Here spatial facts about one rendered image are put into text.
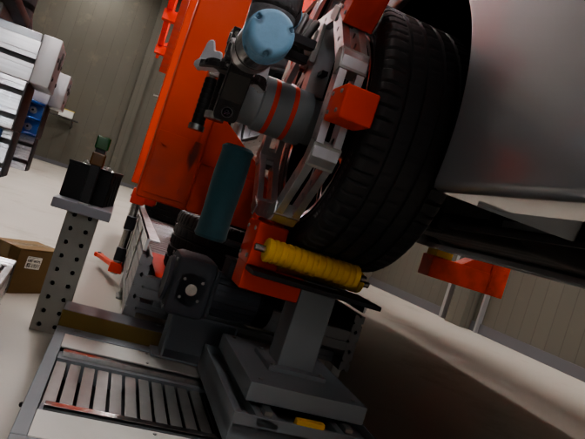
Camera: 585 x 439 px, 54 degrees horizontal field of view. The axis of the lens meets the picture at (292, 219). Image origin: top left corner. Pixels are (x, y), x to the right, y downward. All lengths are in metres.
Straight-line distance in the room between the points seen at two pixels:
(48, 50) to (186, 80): 0.80
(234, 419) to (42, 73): 0.79
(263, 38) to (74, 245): 1.27
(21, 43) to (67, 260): 1.01
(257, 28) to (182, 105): 1.00
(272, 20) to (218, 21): 1.04
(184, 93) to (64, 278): 0.72
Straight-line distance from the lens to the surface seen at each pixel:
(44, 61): 1.15
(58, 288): 2.04
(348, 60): 1.27
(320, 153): 1.23
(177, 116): 1.88
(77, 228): 2.01
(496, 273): 4.72
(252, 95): 1.41
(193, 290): 1.70
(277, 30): 0.91
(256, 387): 1.35
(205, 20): 1.93
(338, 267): 1.39
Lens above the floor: 0.59
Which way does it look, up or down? level
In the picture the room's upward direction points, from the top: 18 degrees clockwise
